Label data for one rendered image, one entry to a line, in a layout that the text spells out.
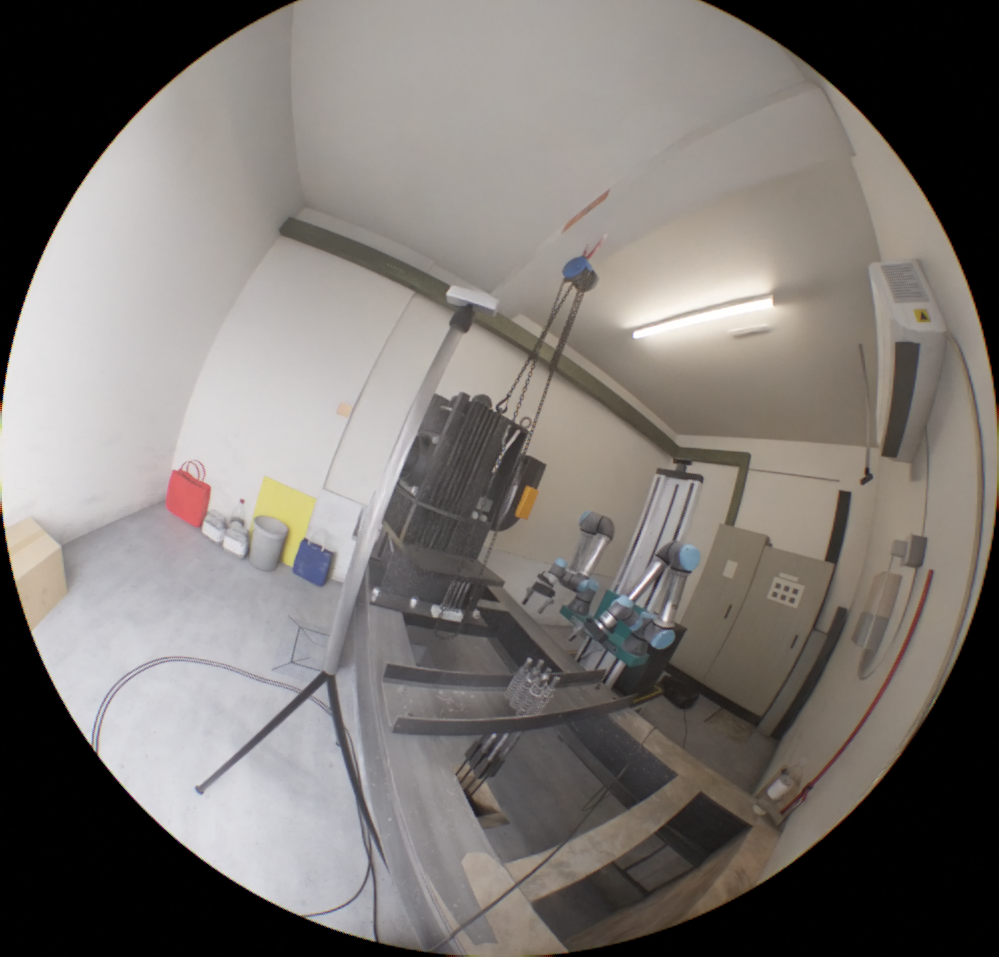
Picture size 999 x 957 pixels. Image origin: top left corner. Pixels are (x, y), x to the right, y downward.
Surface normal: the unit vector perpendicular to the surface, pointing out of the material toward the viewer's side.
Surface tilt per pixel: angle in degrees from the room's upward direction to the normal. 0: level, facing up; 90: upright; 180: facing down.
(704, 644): 90
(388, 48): 180
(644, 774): 90
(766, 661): 90
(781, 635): 90
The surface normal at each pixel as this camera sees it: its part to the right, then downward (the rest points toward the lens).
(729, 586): -0.83, -0.38
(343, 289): 0.40, 0.08
